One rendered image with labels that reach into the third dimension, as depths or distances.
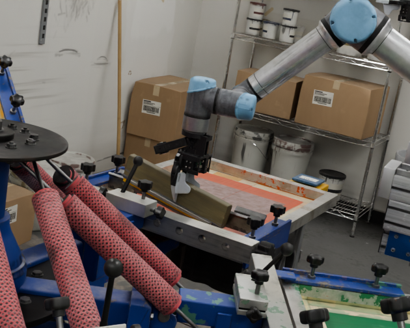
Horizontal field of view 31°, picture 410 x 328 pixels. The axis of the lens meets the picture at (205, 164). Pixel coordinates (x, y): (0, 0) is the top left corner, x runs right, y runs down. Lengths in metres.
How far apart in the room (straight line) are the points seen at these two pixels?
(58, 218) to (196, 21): 5.06
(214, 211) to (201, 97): 0.32
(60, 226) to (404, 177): 1.19
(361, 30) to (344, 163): 3.98
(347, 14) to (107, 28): 3.40
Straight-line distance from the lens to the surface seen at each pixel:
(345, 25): 1.99
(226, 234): 1.91
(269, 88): 2.18
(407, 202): 2.23
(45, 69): 4.79
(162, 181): 2.19
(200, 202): 2.14
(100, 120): 5.39
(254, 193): 2.62
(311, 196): 2.68
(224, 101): 2.07
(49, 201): 1.34
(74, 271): 1.26
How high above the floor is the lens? 1.68
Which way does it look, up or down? 15 degrees down
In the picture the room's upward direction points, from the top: 10 degrees clockwise
